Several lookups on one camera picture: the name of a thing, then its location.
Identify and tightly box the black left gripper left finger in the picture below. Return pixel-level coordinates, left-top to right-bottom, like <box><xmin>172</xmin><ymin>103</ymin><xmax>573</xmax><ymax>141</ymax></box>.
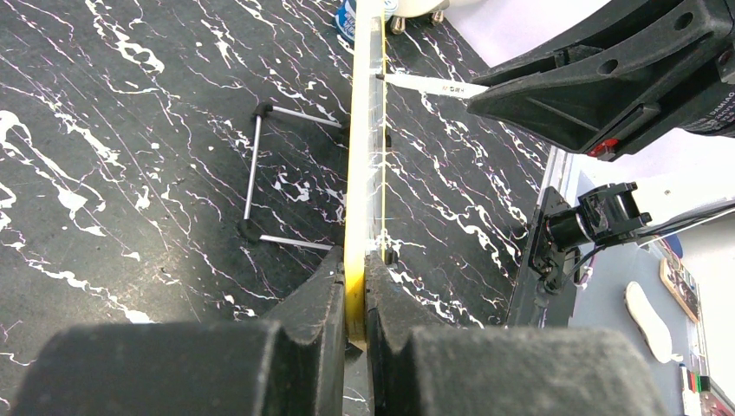
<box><xmin>11</xmin><ymin>246</ymin><xmax>346</xmax><ymax>415</ymax></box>

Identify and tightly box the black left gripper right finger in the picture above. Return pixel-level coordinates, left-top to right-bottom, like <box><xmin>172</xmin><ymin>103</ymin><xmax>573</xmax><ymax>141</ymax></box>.
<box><xmin>365</xmin><ymin>254</ymin><xmax>667</xmax><ymax>415</ymax></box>

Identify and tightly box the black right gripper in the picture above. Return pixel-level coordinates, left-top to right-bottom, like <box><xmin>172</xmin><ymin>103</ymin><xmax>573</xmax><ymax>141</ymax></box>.
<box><xmin>467</xmin><ymin>1</ymin><xmax>734</xmax><ymax>162</ymax></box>

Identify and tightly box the white red marker pen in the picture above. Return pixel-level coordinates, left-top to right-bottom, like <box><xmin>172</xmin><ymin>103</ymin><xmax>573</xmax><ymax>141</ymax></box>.
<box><xmin>376</xmin><ymin>73</ymin><xmax>489</xmax><ymax>100</ymax></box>

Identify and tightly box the yellow framed whiteboard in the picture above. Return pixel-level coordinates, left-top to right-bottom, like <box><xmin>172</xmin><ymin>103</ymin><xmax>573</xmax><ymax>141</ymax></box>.
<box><xmin>343</xmin><ymin>1</ymin><xmax>388</xmax><ymax>348</ymax></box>

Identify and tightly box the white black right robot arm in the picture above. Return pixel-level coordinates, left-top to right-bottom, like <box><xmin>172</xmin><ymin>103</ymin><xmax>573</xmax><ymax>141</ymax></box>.
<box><xmin>468</xmin><ymin>1</ymin><xmax>734</xmax><ymax>294</ymax></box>

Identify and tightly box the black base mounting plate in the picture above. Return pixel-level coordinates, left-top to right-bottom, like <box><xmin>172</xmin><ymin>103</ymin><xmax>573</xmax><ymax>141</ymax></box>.
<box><xmin>505</xmin><ymin>186</ymin><xmax>576</xmax><ymax>328</ymax></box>

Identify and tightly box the colourful board off table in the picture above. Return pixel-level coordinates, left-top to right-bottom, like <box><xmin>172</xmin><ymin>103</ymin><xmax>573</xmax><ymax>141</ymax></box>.
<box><xmin>660</xmin><ymin>258</ymin><xmax>700</xmax><ymax>323</ymax></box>

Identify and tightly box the blue white patterned jar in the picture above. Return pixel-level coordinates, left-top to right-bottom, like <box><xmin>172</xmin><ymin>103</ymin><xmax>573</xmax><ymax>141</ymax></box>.
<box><xmin>334</xmin><ymin>0</ymin><xmax>356</xmax><ymax>43</ymax></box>

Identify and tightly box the white shoe sole object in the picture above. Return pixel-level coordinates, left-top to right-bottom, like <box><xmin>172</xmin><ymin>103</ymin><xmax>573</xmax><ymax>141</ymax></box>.
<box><xmin>623</xmin><ymin>281</ymin><xmax>684</xmax><ymax>364</ymax></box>

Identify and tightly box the aluminium frame rail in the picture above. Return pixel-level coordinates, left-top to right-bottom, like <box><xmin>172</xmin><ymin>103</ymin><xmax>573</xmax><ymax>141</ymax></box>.
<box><xmin>537</xmin><ymin>146</ymin><xmax>578</xmax><ymax>206</ymax></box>

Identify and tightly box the grey wire whiteboard stand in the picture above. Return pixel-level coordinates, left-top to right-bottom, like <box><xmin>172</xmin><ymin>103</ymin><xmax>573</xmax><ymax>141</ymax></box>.
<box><xmin>237</xmin><ymin>101</ymin><xmax>346</xmax><ymax>252</ymax></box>

